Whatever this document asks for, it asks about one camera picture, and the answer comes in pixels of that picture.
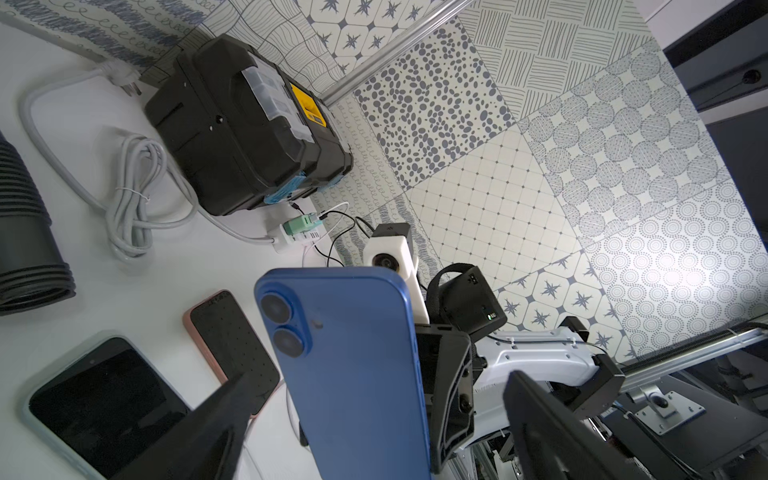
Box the blue case phone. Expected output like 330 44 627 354
254 267 431 479

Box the coiled grey power cord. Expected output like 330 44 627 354
19 59 277 262

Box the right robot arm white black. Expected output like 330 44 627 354
407 263 625 474

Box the green case phone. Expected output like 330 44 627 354
19 332 191 479

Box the white charging cable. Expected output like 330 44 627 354
281 389 310 451

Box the black ribbed cylinder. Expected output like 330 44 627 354
1 139 76 316

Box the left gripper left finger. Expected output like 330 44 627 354
115 373 251 480

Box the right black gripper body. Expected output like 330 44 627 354
415 325 475 474

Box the pink case phone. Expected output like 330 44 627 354
183 290 281 418

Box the white power strip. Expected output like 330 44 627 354
268 222 322 254

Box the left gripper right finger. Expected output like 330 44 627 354
503 370 647 479

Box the green charger plug left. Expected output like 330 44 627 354
282 213 322 236

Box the black toolbox yellow handle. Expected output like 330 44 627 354
145 35 354 216

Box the aluminium front rail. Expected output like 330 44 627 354
619 323 767 394

